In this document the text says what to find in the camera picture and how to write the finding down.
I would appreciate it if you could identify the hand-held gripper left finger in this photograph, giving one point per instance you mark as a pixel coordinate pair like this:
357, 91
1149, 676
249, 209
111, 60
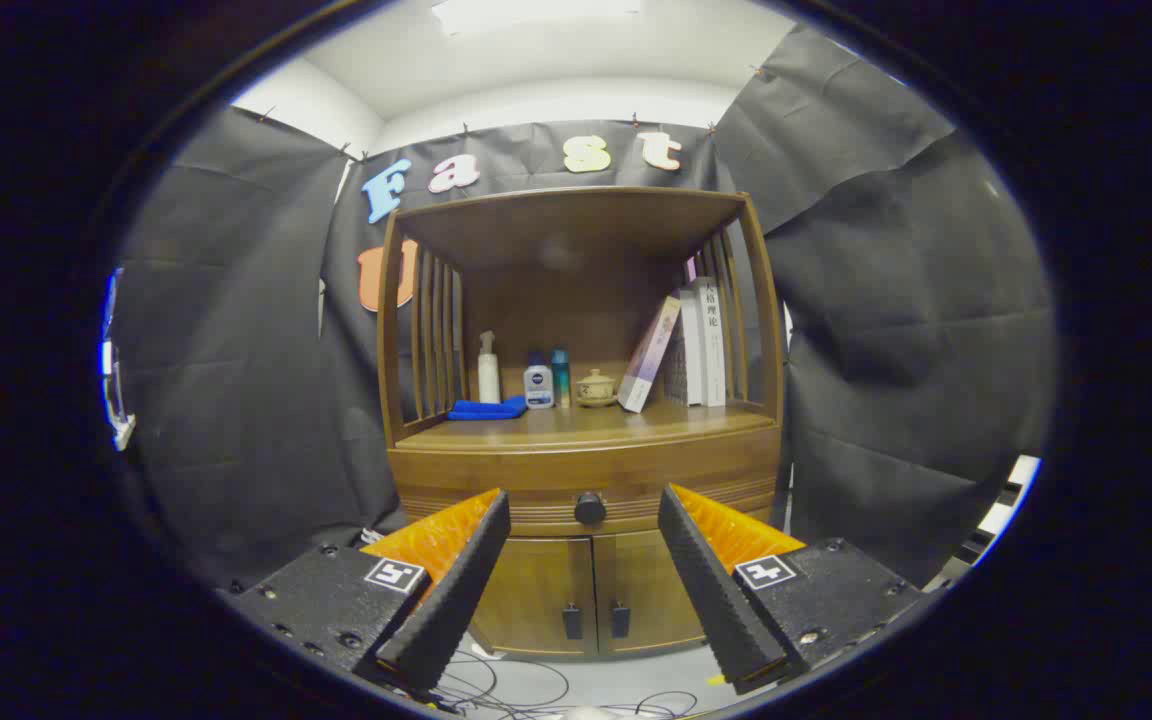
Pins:
456, 600

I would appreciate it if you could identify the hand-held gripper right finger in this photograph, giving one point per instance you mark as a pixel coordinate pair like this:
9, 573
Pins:
716, 600

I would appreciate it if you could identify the wooden drawer with black knob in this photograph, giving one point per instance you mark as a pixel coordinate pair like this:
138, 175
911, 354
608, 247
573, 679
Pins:
536, 470

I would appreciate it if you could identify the wooden cabinet door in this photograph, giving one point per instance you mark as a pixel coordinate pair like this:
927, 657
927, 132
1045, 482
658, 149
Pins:
536, 590
646, 590

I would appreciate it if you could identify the wooden countertop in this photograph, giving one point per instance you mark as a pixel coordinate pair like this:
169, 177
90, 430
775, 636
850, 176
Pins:
586, 422

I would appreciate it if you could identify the brown wooden cabinet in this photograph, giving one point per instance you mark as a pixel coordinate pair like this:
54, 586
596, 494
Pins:
576, 260

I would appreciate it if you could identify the blue folded cloth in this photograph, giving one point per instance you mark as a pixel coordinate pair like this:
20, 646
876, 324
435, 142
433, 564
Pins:
486, 409

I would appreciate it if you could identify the white pump bottle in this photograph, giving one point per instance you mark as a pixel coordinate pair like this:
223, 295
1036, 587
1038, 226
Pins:
489, 380

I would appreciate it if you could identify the white bottle with blue cap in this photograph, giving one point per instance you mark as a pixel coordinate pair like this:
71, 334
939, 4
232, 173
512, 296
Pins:
538, 385

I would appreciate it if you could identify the dark patterned cover book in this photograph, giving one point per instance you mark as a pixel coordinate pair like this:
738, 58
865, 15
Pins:
688, 360

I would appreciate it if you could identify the beige lidded teacup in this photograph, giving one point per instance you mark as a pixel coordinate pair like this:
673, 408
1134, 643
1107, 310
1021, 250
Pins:
596, 390

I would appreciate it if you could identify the teal slim bottle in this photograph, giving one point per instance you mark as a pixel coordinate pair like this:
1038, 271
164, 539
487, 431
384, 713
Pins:
561, 380

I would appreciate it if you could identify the pink and white book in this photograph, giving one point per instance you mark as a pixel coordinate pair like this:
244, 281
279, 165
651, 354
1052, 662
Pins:
648, 360

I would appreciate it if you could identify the white and black panel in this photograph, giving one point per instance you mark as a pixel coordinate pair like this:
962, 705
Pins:
1001, 500

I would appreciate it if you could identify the ceiling light panel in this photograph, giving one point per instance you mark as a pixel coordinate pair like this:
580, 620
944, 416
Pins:
536, 12

